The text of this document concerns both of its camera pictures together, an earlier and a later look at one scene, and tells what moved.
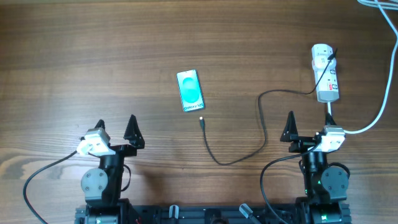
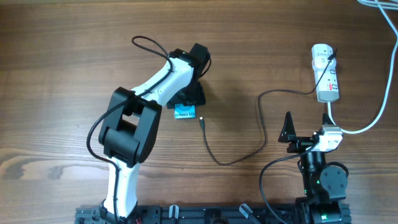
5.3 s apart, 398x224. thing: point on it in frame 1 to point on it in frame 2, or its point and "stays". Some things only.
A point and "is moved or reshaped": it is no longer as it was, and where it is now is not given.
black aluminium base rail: [168, 214] stays
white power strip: [326, 78] stays
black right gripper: [290, 134] stays
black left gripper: [134, 140] to [198, 98]
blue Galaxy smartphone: [191, 91] is moved or reshaped
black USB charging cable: [259, 112] stays
